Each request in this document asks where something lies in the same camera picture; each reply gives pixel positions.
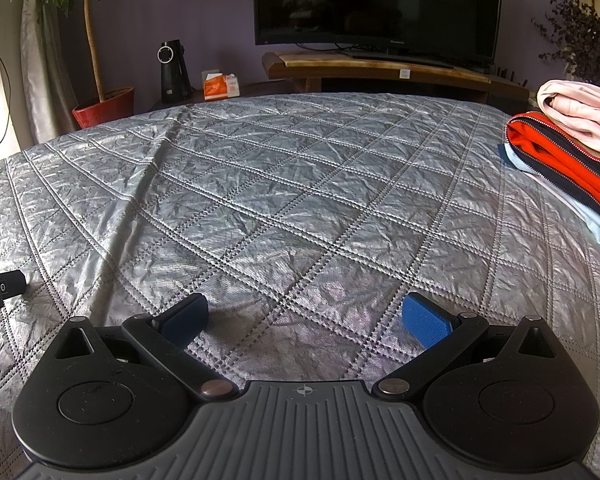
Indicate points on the light blue garment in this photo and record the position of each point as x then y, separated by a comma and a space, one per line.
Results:
580, 212

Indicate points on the orange navy zip jacket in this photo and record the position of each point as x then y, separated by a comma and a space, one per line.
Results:
555, 160

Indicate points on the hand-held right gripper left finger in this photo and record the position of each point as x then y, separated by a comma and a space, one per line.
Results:
187, 317

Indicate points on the white wall socket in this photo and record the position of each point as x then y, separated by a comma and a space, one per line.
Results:
209, 73

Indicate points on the dark remote controls in holder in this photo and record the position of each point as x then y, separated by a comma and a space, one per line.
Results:
510, 77

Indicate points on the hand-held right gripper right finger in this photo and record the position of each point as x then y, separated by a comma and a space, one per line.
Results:
425, 320

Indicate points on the dark wooden television cabinet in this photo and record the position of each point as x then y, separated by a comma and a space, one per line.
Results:
260, 89

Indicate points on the pink garment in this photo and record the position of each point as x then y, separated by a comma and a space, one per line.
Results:
580, 110

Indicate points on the purple dried plant in vase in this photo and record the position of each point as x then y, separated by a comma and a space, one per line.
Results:
585, 35

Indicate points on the orange tissue pack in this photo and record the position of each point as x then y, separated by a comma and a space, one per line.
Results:
220, 87

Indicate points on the light wooden television riser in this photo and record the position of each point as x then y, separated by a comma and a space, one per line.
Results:
330, 65

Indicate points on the black kettle-shaped appliance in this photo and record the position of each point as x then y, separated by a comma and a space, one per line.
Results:
175, 80

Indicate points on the black television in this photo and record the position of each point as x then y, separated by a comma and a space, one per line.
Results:
375, 5

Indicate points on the silver quilted blanket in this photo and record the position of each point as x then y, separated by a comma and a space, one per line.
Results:
280, 200

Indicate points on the grey curtain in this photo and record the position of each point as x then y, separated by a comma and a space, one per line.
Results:
45, 85

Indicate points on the green potted tree red pot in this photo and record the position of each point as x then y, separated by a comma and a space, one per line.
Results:
102, 112

